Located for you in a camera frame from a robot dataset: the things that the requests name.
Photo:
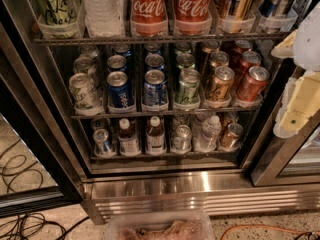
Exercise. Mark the coca-cola can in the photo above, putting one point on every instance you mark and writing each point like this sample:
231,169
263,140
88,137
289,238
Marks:
191,15
148,16

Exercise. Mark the stainless steel fridge frame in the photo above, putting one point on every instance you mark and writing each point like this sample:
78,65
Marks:
265,173

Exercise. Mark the right Coca-Cola can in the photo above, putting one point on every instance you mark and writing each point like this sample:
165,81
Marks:
191,15

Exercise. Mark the orange gold can front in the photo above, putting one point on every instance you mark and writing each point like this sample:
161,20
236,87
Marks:
217,93

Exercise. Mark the blue silver can top shelf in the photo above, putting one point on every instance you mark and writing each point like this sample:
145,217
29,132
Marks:
274,14

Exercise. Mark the clear plastic bin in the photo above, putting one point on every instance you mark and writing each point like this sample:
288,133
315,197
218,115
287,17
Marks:
169,225

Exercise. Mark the white green can middle shelf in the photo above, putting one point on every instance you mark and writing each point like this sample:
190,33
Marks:
87,101

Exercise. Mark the left Coca-Cola can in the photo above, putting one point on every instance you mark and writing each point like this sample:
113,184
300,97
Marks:
148,16

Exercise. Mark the red can front right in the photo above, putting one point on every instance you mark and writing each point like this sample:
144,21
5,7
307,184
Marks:
252,84

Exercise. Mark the small blue can bottom shelf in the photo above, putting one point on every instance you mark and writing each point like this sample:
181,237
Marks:
103,144

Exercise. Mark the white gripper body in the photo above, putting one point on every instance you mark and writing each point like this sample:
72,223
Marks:
308,45

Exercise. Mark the green LaCroix can top shelf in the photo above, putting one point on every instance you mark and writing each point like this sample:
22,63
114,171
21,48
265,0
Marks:
59,18

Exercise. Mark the blue patterned can front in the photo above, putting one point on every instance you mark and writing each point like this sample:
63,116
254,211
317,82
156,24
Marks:
155,88

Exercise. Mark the clear water bottle top shelf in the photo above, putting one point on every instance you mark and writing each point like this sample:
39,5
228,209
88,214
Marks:
102,18

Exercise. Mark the left brown juice bottle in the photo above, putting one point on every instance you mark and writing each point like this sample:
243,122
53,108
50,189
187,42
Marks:
129,144

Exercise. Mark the right brown juice bottle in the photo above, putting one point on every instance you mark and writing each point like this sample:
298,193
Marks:
155,136

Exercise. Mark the brown juice bottle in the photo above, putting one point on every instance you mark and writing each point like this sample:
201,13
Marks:
129,144
155,136

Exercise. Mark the blue Pepsi can front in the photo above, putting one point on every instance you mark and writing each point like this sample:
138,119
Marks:
120,95

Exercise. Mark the copper can bottom shelf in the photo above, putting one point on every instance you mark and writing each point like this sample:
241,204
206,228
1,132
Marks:
230,139

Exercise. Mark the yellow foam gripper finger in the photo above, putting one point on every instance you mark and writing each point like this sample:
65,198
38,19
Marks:
300,102
285,48

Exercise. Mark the gold striped can top shelf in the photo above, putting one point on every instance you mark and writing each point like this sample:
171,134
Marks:
232,12

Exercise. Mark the small water bottle bottom shelf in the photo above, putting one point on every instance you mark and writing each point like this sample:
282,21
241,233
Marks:
208,135

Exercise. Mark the silver can bottom shelf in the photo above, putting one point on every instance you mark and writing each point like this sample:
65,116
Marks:
181,140

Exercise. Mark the glass fridge door left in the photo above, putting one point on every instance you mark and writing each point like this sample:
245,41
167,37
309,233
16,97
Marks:
25,185

